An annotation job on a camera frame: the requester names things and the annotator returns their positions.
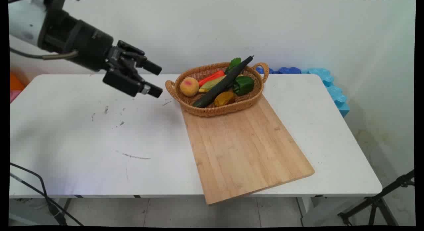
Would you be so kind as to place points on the yellow corn cob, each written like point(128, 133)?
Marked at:
point(210, 85)

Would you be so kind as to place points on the orange object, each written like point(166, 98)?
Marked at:
point(16, 82)

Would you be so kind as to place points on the woven wicker basket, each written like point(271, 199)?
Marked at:
point(215, 110)

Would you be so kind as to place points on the dark blue foam piece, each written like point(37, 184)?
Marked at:
point(285, 70)

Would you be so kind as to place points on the pink object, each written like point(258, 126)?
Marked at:
point(14, 96)

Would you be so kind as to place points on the green carrot leaves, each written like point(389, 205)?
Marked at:
point(234, 63)

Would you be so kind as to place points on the orange red carrot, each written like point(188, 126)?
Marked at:
point(212, 77)

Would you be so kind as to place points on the white table leg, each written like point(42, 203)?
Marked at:
point(318, 211)

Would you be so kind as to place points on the light blue foam piece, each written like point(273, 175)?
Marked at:
point(334, 92)

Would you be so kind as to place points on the yellow pink peach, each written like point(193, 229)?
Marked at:
point(188, 87)

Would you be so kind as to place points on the green bell pepper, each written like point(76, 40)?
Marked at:
point(244, 84)

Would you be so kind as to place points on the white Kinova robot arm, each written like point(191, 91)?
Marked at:
point(23, 21)

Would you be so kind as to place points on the wooden cutting board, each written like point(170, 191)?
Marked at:
point(245, 148)

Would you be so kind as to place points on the dark green cucumber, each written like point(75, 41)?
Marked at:
point(222, 83)

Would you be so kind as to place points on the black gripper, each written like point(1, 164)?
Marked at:
point(94, 47)

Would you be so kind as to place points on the black tripod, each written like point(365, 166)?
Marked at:
point(377, 201)

